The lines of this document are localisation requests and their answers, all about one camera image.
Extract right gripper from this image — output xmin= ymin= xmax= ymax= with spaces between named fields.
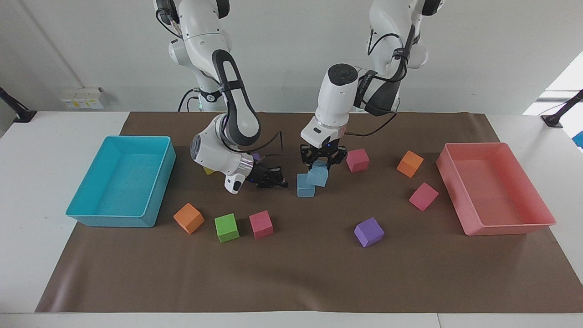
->
xmin=248 ymin=163 xmax=274 ymax=188

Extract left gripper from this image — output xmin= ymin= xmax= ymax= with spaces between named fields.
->
xmin=299 ymin=143 xmax=348 ymax=177

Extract blue foam block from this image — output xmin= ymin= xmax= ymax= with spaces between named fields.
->
xmin=297 ymin=173 xmax=317 ymax=198
xmin=306 ymin=159 xmax=330 ymax=188

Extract pink foam block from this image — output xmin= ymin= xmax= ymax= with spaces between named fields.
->
xmin=249 ymin=210 xmax=274 ymax=240
xmin=409 ymin=182 xmax=440 ymax=212
xmin=346 ymin=148 xmax=370 ymax=173

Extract green foam block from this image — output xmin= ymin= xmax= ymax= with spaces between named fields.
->
xmin=214 ymin=213 xmax=240 ymax=243

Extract orange foam block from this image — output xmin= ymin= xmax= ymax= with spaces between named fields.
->
xmin=396 ymin=150 xmax=424 ymax=179
xmin=173 ymin=203 xmax=205 ymax=235

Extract cyan plastic tray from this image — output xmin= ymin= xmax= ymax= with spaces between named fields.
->
xmin=66 ymin=135 xmax=177 ymax=228

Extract pink plastic tray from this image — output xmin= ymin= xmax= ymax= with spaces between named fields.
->
xmin=436 ymin=142 xmax=557 ymax=236

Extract black stand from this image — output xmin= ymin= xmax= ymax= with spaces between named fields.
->
xmin=0 ymin=87 xmax=37 ymax=123
xmin=540 ymin=89 xmax=583 ymax=128

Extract black cable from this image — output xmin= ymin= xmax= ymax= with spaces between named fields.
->
xmin=177 ymin=88 xmax=201 ymax=113
xmin=344 ymin=98 xmax=402 ymax=138
xmin=223 ymin=131 xmax=284 ymax=160

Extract white wall socket box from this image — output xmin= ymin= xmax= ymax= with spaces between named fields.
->
xmin=60 ymin=87 xmax=106 ymax=110

